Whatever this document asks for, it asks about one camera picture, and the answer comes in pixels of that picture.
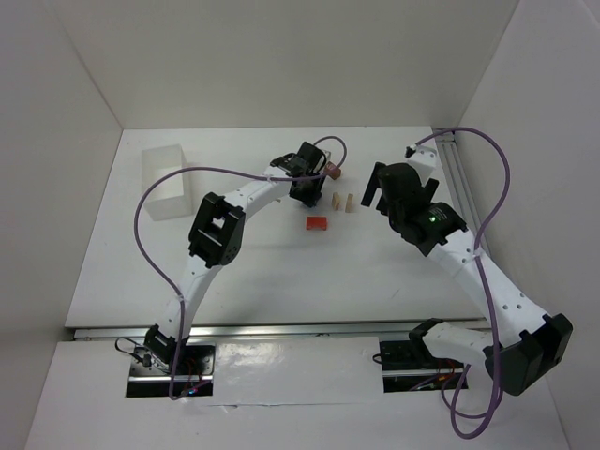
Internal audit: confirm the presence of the brown balloon wood block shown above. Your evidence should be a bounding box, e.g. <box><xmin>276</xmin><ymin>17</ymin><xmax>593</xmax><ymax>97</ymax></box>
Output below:
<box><xmin>323</xmin><ymin>161</ymin><xmax>341</xmax><ymax>180</ymax></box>

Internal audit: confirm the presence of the natural long wood block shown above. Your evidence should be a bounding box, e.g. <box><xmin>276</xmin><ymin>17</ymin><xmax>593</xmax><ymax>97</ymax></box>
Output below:
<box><xmin>345</xmin><ymin>193</ymin><xmax>353</xmax><ymax>213</ymax></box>

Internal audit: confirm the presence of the red arch wood block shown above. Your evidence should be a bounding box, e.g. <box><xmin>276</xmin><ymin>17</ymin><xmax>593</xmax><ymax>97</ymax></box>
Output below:
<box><xmin>306</xmin><ymin>216</ymin><xmax>328</xmax><ymax>231</ymax></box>

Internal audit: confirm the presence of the white perforated plastic box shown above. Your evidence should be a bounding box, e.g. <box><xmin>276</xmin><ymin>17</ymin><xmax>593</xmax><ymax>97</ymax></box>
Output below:
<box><xmin>140</xmin><ymin>143</ymin><xmax>196</xmax><ymax>221</ymax></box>

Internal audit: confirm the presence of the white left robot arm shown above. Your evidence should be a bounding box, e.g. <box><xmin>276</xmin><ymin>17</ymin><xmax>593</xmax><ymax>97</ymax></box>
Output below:
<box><xmin>134</xmin><ymin>142</ymin><xmax>329</xmax><ymax>371</ymax></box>

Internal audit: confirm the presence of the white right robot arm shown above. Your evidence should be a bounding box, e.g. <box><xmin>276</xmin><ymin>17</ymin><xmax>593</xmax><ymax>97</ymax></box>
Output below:
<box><xmin>361</xmin><ymin>162</ymin><xmax>573</xmax><ymax>397</ymax></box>

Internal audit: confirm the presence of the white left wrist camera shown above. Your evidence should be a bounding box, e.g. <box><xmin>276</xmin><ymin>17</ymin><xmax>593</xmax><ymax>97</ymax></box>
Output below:
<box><xmin>322</xmin><ymin>150</ymin><xmax>332</xmax><ymax>165</ymax></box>

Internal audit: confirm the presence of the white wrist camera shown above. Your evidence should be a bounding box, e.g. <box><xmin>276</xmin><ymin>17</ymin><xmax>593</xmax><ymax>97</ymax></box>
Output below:
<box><xmin>322</xmin><ymin>150</ymin><xmax>332</xmax><ymax>165</ymax></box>
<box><xmin>405</xmin><ymin>144</ymin><xmax>439</xmax><ymax>185</ymax></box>

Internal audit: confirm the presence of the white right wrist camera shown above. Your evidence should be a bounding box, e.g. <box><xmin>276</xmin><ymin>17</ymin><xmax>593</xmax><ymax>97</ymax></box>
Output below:
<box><xmin>405</xmin><ymin>144</ymin><xmax>439</xmax><ymax>185</ymax></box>

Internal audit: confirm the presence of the aluminium rail right side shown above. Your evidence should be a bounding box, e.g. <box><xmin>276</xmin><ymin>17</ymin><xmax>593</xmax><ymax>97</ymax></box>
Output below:
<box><xmin>434</xmin><ymin>132</ymin><xmax>481</xmax><ymax>233</ymax></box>

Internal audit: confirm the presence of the aluminium rail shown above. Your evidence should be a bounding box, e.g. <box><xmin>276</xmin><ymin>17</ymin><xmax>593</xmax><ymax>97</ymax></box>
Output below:
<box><xmin>434</xmin><ymin>132</ymin><xmax>481</xmax><ymax>233</ymax></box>
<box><xmin>72</xmin><ymin>320</ymin><xmax>488</xmax><ymax>340</ymax></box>

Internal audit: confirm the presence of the aluminium rail front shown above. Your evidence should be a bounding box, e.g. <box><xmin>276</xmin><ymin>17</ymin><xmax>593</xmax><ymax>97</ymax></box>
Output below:
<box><xmin>72</xmin><ymin>320</ymin><xmax>488</xmax><ymax>340</ymax></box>

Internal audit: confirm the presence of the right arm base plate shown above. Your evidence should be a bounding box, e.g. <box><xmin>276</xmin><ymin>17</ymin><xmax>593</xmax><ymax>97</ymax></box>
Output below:
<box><xmin>372</xmin><ymin>340</ymin><xmax>464</xmax><ymax>393</ymax></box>

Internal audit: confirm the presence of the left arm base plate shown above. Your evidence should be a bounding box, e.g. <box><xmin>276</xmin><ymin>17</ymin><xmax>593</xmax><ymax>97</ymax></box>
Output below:
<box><xmin>126</xmin><ymin>344</ymin><xmax>216</xmax><ymax>398</ymax></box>

